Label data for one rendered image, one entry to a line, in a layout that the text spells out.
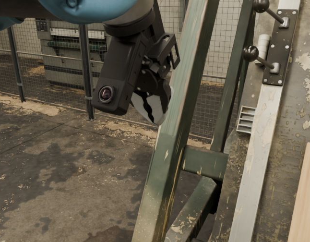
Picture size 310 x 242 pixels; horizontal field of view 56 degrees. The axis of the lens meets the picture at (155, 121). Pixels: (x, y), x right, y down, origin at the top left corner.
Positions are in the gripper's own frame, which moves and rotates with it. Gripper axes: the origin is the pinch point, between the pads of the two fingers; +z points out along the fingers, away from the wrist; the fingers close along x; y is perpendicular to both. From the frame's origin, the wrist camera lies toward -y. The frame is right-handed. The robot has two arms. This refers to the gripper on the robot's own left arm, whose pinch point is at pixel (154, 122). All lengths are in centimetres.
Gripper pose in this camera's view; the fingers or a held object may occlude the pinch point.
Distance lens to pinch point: 51.9
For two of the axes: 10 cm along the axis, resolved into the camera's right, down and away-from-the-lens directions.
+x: -8.7, -2.0, 4.6
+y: 4.4, -7.3, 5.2
